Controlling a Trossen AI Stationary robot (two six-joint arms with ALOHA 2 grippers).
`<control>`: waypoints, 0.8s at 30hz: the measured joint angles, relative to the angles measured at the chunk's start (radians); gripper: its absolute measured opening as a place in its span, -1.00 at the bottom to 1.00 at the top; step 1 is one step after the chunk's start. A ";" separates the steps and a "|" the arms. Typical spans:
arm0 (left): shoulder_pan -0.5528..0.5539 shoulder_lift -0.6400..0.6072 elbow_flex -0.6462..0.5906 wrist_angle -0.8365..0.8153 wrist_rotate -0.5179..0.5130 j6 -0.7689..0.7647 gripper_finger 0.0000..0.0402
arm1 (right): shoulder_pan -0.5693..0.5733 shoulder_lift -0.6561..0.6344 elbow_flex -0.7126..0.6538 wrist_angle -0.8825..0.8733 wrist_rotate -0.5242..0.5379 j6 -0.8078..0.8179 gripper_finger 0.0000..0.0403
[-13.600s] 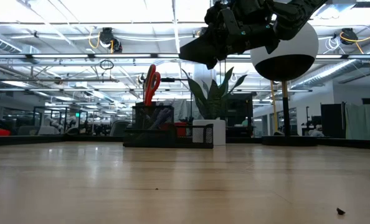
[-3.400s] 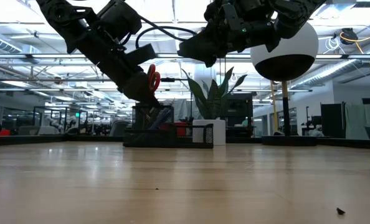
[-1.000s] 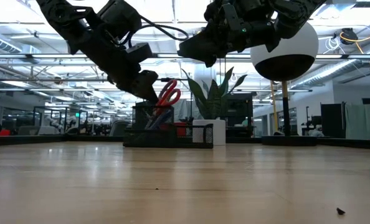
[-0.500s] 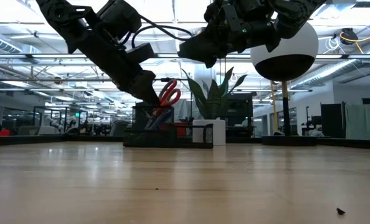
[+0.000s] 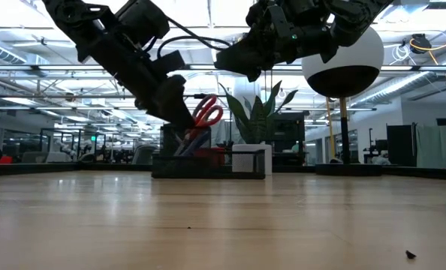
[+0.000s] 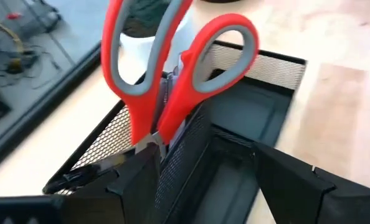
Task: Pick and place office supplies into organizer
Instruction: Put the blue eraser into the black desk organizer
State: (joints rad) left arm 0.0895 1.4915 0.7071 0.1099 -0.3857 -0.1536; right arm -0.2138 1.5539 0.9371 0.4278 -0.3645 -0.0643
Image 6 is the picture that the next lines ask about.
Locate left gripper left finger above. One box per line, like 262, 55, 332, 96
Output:
63, 144, 161, 224

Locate snake plant in white pot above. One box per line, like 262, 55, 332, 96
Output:
119, 0, 204, 85

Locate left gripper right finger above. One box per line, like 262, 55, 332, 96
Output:
253, 142, 370, 224

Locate coiled black cable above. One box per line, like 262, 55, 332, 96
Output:
0, 40, 61, 91

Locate black mesh desk organizer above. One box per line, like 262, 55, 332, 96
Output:
42, 40, 307, 224

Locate grey marker with purple cap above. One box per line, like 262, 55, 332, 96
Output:
158, 57, 186, 106

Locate red handled scissors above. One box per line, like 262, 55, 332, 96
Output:
100, 0, 260, 162

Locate black ballpoint pen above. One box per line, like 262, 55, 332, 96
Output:
43, 163, 117, 195

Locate yellow hanging cable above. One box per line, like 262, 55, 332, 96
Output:
0, 18, 26, 74

